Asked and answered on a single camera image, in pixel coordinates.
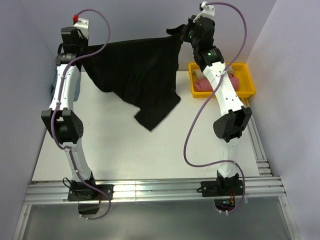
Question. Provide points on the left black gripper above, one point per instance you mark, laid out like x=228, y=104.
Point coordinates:
x=85, y=41

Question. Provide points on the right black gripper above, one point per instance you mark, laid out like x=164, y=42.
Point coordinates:
x=190, y=24

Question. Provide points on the black t-shirt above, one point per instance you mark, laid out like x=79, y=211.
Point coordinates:
x=142, y=72

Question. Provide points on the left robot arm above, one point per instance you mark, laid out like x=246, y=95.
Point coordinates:
x=64, y=126

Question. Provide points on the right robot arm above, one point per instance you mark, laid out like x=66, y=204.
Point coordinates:
x=234, y=115

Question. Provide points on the blue crumpled t-shirt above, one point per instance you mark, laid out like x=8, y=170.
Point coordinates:
x=77, y=87

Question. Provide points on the beige rolled t-shirt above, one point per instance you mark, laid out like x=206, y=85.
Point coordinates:
x=200, y=75

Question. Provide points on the pink rolled t-shirt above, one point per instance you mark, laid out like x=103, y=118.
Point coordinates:
x=203, y=85

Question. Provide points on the yellow plastic bin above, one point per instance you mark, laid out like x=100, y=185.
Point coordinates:
x=241, y=71

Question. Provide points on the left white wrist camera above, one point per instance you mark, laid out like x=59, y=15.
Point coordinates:
x=82, y=25

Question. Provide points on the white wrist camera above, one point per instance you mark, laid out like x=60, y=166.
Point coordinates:
x=82, y=25
x=206, y=11

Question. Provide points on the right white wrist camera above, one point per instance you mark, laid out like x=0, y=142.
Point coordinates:
x=206, y=11

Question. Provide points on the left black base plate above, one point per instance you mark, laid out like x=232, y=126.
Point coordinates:
x=80, y=192

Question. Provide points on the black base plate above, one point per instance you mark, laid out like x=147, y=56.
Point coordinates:
x=80, y=192
x=221, y=188

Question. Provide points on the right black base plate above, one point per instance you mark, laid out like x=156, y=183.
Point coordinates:
x=221, y=188

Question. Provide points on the aluminium mounting rail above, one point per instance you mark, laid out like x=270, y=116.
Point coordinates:
x=151, y=190

